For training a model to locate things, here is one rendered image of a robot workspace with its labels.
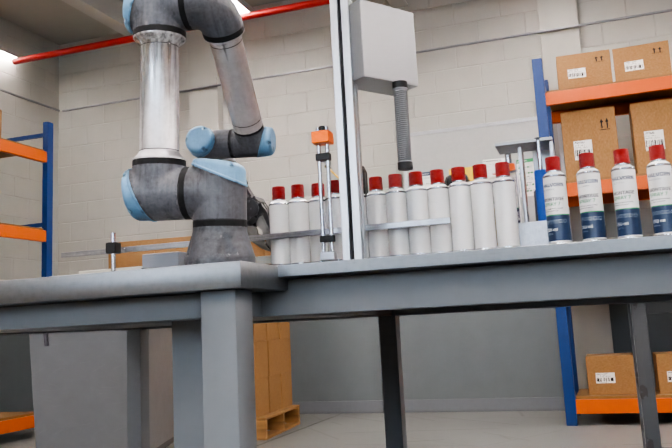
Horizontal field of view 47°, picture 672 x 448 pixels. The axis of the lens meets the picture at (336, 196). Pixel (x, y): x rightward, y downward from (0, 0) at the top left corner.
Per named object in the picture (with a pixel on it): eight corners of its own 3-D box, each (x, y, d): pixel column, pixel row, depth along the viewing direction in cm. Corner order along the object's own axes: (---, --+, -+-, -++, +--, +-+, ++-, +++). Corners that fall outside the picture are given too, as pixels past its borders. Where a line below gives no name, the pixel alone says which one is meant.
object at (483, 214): (499, 250, 183) (491, 165, 186) (496, 249, 178) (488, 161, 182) (476, 252, 185) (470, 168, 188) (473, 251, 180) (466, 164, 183)
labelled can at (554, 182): (572, 245, 179) (564, 158, 182) (572, 243, 174) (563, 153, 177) (549, 247, 180) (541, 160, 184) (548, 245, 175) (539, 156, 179)
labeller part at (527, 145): (554, 148, 195) (554, 144, 196) (552, 139, 185) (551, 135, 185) (499, 154, 199) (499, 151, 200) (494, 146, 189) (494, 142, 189)
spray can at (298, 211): (314, 265, 197) (310, 185, 200) (306, 263, 192) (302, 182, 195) (295, 266, 199) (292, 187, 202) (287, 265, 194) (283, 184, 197)
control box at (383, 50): (419, 86, 188) (413, 12, 191) (364, 76, 178) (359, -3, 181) (391, 97, 196) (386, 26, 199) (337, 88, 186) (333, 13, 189)
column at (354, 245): (368, 277, 177) (352, 0, 188) (363, 277, 173) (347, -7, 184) (349, 279, 179) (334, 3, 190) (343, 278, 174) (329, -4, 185)
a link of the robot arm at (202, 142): (226, 122, 194) (238, 135, 205) (183, 124, 196) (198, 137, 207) (224, 152, 193) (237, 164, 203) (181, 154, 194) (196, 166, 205)
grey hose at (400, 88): (414, 170, 182) (408, 83, 185) (411, 167, 178) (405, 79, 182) (399, 171, 183) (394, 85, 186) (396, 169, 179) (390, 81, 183)
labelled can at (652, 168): (678, 237, 172) (667, 146, 175) (681, 235, 167) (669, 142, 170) (653, 239, 173) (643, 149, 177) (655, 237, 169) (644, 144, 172)
